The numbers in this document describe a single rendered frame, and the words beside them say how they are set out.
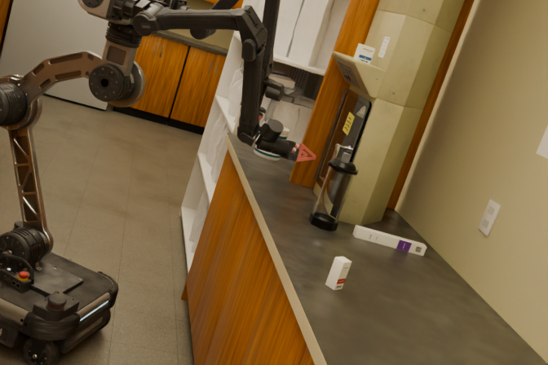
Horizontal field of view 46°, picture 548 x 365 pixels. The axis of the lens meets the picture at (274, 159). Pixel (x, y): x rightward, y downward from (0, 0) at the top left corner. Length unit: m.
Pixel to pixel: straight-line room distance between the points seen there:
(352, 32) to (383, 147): 0.53
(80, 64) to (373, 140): 1.21
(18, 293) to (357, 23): 1.71
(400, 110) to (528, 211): 0.56
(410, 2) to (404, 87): 0.29
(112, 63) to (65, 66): 0.27
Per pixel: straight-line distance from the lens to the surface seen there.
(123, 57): 2.57
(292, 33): 3.62
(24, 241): 2.84
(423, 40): 2.35
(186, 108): 7.32
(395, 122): 2.36
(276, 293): 1.94
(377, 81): 2.31
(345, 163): 2.21
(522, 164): 2.25
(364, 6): 2.65
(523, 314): 2.10
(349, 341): 1.55
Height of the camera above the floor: 1.59
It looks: 13 degrees down
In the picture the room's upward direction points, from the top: 18 degrees clockwise
